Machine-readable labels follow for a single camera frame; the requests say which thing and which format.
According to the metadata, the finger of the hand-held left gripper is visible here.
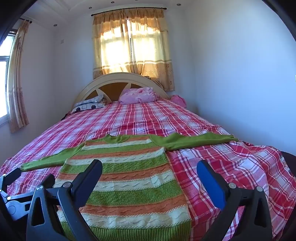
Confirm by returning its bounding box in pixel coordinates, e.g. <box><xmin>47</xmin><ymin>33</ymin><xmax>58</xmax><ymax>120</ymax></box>
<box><xmin>0</xmin><ymin>168</ymin><xmax>22</xmax><ymax>193</ymax></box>
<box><xmin>43</xmin><ymin>174</ymin><xmax>56</xmax><ymax>189</ymax></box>

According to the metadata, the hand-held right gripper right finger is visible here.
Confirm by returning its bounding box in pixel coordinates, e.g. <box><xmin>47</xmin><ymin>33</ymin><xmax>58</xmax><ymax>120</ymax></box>
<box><xmin>196</xmin><ymin>160</ymin><xmax>273</xmax><ymax>241</ymax></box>

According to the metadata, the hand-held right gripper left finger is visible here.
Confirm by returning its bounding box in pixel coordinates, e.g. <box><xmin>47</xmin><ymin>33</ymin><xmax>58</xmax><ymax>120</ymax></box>
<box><xmin>26</xmin><ymin>159</ymin><xmax>103</xmax><ymax>241</ymax></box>

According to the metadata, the green orange striped knit sweater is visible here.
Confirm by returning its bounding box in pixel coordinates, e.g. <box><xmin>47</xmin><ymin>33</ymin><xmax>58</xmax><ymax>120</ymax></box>
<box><xmin>20</xmin><ymin>134</ymin><xmax>238</xmax><ymax>241</ymax></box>

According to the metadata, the white patterned pillow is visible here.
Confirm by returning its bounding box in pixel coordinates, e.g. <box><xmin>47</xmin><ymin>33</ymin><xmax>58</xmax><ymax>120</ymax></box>
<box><xmin>69</xmin><ymin>95</ymin><xmax>107</xmax><ymax>114</ymax></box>

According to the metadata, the red plaid bedsheet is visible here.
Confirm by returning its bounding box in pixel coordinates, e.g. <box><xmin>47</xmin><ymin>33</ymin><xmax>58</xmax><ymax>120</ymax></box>
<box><xmin>0</xmin><ymin>98</ymin><xmax>296</xmax><ymax>241</ymax></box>

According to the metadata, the narrow yellow window curtain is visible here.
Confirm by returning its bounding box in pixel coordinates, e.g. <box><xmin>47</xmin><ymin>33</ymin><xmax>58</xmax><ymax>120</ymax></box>
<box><xmin>7</xmin><ymin>20</ymin><xmax>30</xmax><ymax>133</ymax></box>

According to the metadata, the cream arched bed headboard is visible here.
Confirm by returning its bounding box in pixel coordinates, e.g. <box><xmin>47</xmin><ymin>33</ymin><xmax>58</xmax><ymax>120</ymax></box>
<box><xmin>72</xmin><ymin>72</ymin><xmax>170</xmax><ymax>109</ymax></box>

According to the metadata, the pink bundled cloth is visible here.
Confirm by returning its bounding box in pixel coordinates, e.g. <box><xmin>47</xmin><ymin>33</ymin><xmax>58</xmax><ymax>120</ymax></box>
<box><xmin>170</xmin><ymin>95</ymin><xmax>186</xmax><ymax>107</ymax></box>

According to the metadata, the pink floral pillow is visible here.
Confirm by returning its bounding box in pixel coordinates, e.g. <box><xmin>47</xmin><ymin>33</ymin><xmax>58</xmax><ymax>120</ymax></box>
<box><xmin>119</xmin><ymin>87</ymin><xmax>156</xmax><ymax>104</ymax></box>

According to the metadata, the white framed window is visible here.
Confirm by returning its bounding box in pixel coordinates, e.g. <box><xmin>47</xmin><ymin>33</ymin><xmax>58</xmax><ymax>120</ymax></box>
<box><xmin>0</xmin><ymin>35</ymin><xmax>15</xmax><ymax>126</ymax></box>

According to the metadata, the wide yellow window curtain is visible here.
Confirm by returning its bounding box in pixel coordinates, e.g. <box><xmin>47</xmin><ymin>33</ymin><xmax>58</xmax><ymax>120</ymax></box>
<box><xmin>92</xmin><ymin>8</ymin><xmax>175</xmax><ymax>91</ymax></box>

